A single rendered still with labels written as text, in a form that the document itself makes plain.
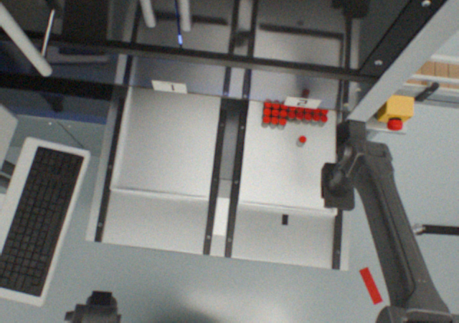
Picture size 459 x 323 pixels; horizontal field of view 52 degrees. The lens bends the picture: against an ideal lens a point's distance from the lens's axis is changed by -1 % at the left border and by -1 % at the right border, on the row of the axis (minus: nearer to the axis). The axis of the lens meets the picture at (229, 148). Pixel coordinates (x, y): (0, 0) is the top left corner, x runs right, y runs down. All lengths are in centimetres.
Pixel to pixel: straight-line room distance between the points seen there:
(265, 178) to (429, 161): 128
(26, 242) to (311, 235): 77
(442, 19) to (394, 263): 41
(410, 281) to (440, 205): 174
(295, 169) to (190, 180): 29
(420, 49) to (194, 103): 65
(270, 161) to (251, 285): 95
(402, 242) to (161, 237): 72
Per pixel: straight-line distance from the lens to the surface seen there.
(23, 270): 142
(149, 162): 132
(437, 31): 92
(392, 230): 74
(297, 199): 131
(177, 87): 122
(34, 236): 142
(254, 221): 129
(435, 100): 151
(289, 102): 123
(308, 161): 133
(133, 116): 136
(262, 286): 217
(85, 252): 222
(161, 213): 129
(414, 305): 66
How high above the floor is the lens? 215
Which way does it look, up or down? 75 degrees down
